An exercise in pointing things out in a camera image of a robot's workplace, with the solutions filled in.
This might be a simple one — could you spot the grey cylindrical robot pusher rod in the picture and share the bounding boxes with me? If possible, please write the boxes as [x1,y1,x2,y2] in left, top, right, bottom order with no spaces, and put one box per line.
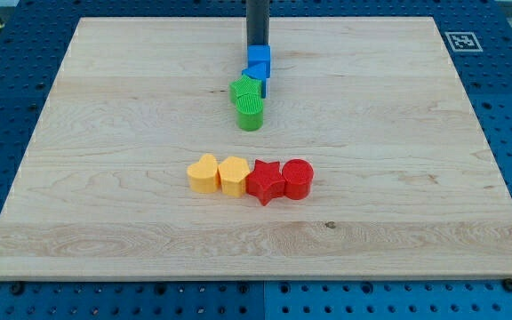
[246,0,270,45]

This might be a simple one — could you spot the red star block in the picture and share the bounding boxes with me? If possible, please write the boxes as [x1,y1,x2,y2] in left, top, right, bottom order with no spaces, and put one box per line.
[246,159,285,206]

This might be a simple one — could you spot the blue cube block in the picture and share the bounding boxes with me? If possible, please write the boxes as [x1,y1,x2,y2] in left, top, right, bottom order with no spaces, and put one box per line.
[247,44,271,78]

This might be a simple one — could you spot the green star block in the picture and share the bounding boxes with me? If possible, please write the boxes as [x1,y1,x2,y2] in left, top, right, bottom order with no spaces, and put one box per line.
[228,75,262,104]

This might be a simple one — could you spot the yellow heart block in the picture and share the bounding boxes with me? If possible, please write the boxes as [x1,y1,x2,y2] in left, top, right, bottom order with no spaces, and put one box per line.
[187,154,220,194]

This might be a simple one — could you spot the red cylinder block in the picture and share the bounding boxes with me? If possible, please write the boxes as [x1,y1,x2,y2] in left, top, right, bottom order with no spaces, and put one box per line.
[282,159,314,200]

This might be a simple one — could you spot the blue triangle block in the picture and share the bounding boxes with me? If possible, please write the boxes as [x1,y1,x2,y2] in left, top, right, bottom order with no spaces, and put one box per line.
[242,63,268,99]

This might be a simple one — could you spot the yellow pentagon block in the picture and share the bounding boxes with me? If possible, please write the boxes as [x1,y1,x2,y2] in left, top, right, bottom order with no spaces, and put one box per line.
[218,156,251,197]

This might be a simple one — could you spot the light wooden board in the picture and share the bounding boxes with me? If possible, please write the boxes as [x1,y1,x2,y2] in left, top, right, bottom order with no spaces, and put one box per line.
[0,17,512,281]

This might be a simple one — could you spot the white fiducial marker tag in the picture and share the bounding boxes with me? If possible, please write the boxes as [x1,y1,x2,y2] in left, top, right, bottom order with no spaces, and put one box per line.
[445,31,483,52]

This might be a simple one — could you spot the green cylinder block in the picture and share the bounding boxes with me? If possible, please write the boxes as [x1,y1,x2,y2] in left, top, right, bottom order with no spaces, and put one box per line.
[236,94,264,132]

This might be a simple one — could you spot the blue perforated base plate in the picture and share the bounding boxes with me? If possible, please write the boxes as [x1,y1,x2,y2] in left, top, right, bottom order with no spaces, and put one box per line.
[0,0,512,319]

